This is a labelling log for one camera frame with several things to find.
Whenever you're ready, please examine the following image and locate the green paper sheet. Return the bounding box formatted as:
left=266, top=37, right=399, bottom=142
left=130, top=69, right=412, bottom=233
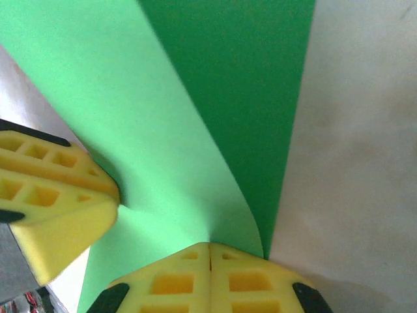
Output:
left=0, top=0, right=317, bottom=313

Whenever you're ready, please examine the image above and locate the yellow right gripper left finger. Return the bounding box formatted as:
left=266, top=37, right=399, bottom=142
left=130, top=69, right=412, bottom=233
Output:
left=86, top=241, right=212, bottom=313

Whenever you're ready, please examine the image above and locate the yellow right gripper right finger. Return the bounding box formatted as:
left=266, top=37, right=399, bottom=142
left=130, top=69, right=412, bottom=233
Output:
left=210, top=243, right=335, bottom=313

